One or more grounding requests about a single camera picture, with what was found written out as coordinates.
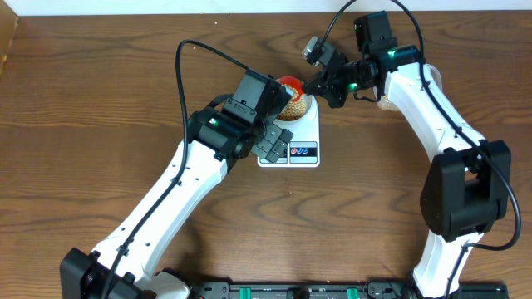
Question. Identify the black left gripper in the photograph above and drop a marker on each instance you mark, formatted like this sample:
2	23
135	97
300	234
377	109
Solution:
273	142

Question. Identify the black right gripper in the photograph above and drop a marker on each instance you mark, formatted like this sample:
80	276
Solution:
327	89

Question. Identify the red plastic scoop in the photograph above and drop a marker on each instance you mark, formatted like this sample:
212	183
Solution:
288	81

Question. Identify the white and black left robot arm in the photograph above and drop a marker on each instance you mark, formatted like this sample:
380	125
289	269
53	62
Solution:
123	264

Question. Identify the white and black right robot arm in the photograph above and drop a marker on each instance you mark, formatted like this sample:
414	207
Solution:
467	188

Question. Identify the white digital kitchen scale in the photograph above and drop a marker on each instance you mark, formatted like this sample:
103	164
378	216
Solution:
304	149

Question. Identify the soybeans in bowl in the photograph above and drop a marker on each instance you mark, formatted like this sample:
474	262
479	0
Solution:
293	111

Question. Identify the grey plastic bowl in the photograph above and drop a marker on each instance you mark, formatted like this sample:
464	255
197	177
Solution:
307	100

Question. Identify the soybeans in scoop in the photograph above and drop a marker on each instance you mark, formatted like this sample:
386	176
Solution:
296	95

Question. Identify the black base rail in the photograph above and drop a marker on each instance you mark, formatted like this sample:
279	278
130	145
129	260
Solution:
374	289

